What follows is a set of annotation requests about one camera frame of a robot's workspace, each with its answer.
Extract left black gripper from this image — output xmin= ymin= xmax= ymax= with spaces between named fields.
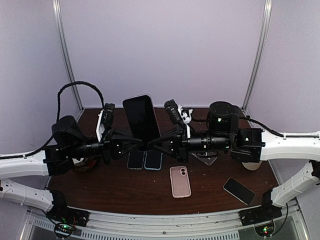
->
xmin=67 ymin=126 xmax=143 ymax=166

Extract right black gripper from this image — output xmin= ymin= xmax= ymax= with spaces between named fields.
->
xmin=147 ymin=124 xmax=231 ymax=165

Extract silver smartphone black screen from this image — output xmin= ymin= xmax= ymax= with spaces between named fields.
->
xmin=127 ymin=151 xmax=145 ymax=170

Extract clear magsafe phone case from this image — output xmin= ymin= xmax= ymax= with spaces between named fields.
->
xmin=126 ymin=151 xmax=145 ymax=171

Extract light blue phone case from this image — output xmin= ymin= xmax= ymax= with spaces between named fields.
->
xmin=143 ymin=149 xmax=163 ymax=172

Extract pink edged smartphone bottom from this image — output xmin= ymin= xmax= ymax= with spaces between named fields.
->
xmin=122 ymin=94 xmax=160 ymax=143

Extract grey clear phone case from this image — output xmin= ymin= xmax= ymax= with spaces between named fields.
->
xmin=191 ymin=152 xmax=219 ymax=166

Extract pink phone case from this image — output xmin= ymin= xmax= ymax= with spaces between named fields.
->
xmin=169 ymin=166 xmax=192 ymax=199

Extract dark smartphone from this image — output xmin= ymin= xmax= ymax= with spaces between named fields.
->
xmin=222 ymin=177 xmax=256 ymax=206

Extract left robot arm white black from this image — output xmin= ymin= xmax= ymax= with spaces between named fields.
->
xmin=0 ymin=115 xmax=143 ymax=222

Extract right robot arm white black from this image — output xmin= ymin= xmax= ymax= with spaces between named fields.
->
xmin=148 ymin=99 xmax=320 ymax=221

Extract red floral saucer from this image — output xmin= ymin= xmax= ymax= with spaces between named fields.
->
xmin=73 ymin=158 xmax=98 ymax=172

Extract cream ribbed mug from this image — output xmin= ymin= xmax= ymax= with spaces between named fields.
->
xmin=242 ymin=161 xmax=262 ymax=171

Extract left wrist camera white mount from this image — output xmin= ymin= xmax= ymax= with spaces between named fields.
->
xmin=95 ymin=103 xmax=115 ymax=142

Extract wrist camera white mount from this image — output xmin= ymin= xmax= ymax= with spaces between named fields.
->
xmin=95 ymin=103 xmax=115 ymax=142
xmin=164 ymin=99 xmax=194 ymax=139

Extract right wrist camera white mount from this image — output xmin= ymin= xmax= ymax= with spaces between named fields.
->
xmin=164 ymin=99 xmax=194 ymax=139

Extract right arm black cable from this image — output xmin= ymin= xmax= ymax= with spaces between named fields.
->
xmin=189 ymin=113 xmax=320 ymax=141

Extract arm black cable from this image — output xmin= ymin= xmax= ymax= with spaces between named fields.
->
xmin=189 ymin=113 xmax=320 ymax=141
xmin=0 ymin=80 xmax=106 ymax=161

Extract front aluminium rail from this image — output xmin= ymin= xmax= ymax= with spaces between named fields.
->
xmin=17 ymin=199 xmax=311 ymax=240

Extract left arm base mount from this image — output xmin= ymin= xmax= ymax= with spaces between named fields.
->
xmin=45 ymin=190 xmax=90 ymax=240

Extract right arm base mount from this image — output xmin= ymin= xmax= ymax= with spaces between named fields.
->
xmin=238 ymin=189 xmax=282 ymax=238

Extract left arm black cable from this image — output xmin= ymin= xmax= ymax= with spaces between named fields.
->
xmin=0 ymin=80 xmax=106 ymax=161

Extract right aluminium frame post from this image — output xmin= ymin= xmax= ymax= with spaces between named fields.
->
xmin=242 ymin=0 xmax=273 ymax=112

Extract aluminium frame post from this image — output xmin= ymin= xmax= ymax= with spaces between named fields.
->
xmin=242 ymin=0 xmax=273 ymax=112
xmin=51 ymin=0 xmax=84 ymax=112

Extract left aluminium frame post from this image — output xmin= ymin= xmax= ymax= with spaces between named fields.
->
xmin=51 ymin=0 xmax=84 ymax=112

